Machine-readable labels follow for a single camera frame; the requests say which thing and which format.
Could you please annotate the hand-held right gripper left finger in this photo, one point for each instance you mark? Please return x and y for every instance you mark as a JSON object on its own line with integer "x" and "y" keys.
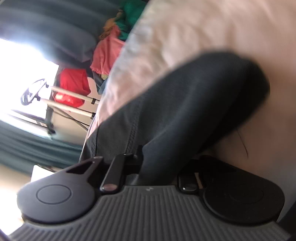
{"x": 115, "y": 171}

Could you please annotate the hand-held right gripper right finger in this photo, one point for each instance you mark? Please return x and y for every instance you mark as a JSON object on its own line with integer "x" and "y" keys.
{"x": 187, "y": 183}

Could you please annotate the black pants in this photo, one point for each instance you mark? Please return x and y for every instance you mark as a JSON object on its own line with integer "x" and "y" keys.
{"x": 185, "y": 104}

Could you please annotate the teal curtain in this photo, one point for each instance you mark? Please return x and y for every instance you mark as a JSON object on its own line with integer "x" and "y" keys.
{"x": 34, "y": 148}

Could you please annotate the garment steamer stand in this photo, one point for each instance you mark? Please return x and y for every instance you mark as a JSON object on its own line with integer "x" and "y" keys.
{"x": 69, "y": 93}

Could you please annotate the red cloth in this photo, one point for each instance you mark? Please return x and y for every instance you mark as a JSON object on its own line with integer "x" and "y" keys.
{"x": 71, "y": 83}

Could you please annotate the pink cloth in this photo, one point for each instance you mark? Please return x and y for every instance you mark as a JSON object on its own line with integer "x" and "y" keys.
{"x": 106, "y": 53}

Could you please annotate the tan cloth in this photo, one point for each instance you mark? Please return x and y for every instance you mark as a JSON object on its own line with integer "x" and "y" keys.
{"x": 109, "y": 26}

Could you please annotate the bed with pale pink sheet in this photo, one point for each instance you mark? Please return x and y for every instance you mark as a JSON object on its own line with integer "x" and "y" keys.
{"x": 208, "y": 27}

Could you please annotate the green cloth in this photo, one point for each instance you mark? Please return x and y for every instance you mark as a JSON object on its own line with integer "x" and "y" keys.
{"x": 131, "y": 14}

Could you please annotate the grey blue curtain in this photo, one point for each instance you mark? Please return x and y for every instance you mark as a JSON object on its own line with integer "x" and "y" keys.
{"x": 57, "y": 20}

